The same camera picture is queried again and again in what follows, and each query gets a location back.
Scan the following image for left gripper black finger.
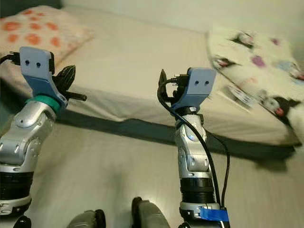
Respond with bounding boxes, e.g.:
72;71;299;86
57;65;77;92

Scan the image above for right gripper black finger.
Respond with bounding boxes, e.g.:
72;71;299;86
158;68;168;101

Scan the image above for pink pillow orange print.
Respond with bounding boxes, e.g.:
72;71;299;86
0;6;95;98

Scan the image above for white book blue letters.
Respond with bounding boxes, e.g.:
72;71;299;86
287;104;304;143

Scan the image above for beige sheeted bed mattress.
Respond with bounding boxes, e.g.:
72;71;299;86
0;6;304;145

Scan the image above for white cartoon print blanket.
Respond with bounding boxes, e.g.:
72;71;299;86
207;28;304;131

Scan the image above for grey left robot leg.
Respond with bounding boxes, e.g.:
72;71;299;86
69;209;106;228

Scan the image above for grey robot leg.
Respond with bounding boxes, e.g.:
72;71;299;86
131;197;171;228
69;209;106;228

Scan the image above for blue tape strip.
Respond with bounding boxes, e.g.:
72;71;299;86
199;207;229;222

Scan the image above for grey right robot leg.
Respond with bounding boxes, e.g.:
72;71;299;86
131;197;171;228

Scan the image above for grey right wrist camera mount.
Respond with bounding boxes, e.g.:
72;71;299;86
171;67;217;114

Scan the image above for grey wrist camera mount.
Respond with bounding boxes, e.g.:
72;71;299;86
171;67;217;114
19;46;68;111

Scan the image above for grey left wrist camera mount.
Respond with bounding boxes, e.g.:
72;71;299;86
19;46;68;111

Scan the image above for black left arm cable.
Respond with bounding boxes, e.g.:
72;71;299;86
0;51;22;65

